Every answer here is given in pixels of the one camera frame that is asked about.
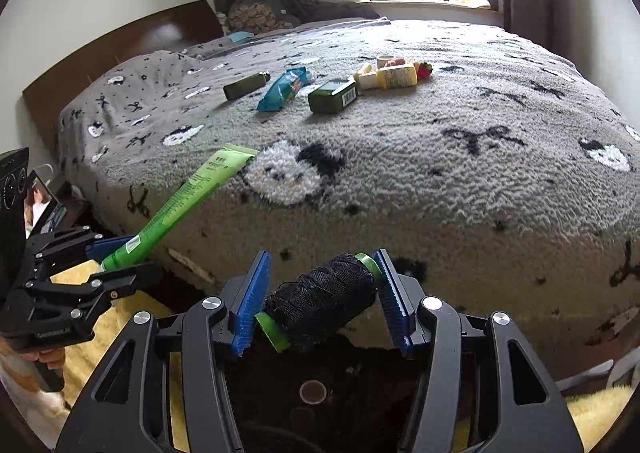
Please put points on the yellow fluffy rug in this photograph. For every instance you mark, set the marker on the yellow fluffy rug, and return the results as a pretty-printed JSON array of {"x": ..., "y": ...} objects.
[{"x": 115, "y": 333}]

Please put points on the small white roll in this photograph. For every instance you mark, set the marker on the small white roll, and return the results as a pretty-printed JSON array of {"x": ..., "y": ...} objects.
[{"x": 385, "y": 60}]

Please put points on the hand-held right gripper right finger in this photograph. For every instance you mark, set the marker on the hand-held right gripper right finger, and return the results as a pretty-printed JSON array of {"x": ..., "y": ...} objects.
[{"x": 395, "y": 305}]

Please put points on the yellow bottle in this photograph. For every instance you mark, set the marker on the yellow bottle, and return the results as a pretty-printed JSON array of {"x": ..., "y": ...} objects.
[{"x": 397, "y": 76}]

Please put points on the brown patterned cushion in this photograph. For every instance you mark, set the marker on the brown patterned cushion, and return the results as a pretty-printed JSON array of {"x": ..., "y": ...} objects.
[{"x": 257, "y": 8}]

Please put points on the photo frame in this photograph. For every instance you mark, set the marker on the photo frame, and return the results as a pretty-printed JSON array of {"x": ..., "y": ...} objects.
[{"x": 42, "y": 203}]

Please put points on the blue snack packet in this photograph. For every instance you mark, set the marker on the blue snack packet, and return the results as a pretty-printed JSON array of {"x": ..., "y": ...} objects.
[{"x": 282, "y": 90}]

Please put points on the dark green box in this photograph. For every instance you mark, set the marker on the dark green box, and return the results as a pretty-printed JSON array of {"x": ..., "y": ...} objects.
[{"x": 330, "y": 98}]

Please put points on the dark green bottle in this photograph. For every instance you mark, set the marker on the dark green bottle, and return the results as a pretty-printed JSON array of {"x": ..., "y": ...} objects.
[{"x": 245, "y": 85}]

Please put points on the grey printed blanket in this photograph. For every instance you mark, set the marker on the grey printed blanket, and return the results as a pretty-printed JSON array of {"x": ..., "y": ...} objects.
[{"x": 425, "y": 173}]

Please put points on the teal small cloth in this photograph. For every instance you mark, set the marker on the teal small cloth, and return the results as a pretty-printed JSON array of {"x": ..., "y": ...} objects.
[{"x": 240, "y": 36}]

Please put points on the cream small box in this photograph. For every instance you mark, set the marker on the cream small box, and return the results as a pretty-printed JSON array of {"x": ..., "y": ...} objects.
[{"x": 366, "y": 79}]

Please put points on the dark wooden headboard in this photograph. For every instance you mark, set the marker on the dark wooden headboard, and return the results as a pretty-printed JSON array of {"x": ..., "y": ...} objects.
[{"x": 125, "y": 48}]

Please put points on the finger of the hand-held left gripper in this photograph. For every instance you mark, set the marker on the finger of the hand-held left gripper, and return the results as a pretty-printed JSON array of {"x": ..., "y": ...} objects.
[
  {"x": 112, "y": 245},
  {"x": 130, "y": 280}
]

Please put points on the red toy strawberry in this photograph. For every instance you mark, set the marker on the red toy strawberry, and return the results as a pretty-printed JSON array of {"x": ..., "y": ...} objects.
[{"x": 425, "y": 70}]

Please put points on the green tube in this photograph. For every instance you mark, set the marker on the green tube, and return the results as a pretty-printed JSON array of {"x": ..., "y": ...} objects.
[{"x": 200, "y": 183}]

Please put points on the person's left hand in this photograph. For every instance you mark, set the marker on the person's left hand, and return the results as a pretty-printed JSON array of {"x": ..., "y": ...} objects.
[{"x": 47, "y": 357}]

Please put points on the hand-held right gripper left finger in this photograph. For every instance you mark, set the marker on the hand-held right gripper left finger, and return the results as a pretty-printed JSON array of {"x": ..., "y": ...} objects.
[{"x": 250, "y": 305}]

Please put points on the black thread spool green ends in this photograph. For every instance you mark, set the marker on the black thread spool green ends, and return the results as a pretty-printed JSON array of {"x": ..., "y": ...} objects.
[{"x": 320, "y": 303}]

